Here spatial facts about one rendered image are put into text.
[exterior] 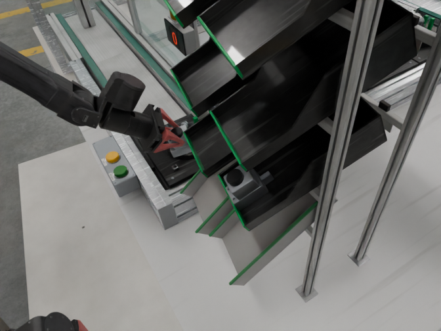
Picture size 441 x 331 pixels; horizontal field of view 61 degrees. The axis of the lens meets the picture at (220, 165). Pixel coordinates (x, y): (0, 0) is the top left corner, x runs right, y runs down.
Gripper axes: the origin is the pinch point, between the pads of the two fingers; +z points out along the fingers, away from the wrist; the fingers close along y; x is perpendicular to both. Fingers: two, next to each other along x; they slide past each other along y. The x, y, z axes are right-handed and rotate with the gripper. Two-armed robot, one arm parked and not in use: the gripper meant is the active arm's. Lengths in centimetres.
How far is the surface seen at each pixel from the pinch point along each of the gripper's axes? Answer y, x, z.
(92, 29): 107, 44, 7
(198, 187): -9.8, 6.5, 7.8
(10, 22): 344, 210, 9
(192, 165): 1.9, 11.0, 12.6
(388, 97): 12, -31, 70
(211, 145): -12.3, -10.8, -1.9
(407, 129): -29, -41, 13
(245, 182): -28.0, -18.4, -5.6
